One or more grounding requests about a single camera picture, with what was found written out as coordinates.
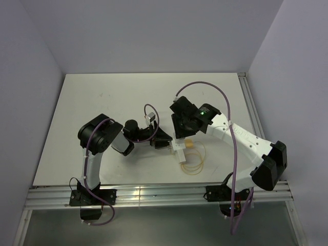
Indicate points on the aluminium front rail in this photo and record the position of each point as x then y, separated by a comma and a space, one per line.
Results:
159, 195

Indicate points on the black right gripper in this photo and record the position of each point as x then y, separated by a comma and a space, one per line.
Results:
179, 132

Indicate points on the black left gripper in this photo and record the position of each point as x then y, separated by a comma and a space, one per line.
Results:
161, 139

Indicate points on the aluminium right rail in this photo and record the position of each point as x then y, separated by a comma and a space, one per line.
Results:
256, 124

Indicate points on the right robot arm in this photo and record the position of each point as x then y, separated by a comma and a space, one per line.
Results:
269, 160

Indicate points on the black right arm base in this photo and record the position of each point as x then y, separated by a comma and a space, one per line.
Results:
220, 193

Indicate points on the white USB charger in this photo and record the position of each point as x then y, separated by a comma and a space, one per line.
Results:
176, 139
181, 156

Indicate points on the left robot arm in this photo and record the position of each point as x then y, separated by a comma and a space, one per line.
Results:
102, 132

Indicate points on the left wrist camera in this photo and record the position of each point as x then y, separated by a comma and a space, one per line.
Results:
150, 118

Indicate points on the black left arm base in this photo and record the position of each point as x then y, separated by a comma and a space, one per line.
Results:
78, 199

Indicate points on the white cube socket adapter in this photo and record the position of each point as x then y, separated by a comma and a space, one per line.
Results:
175, 146

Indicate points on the aluminium rail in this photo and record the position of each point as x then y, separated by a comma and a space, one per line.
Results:
256, 124
159, 195

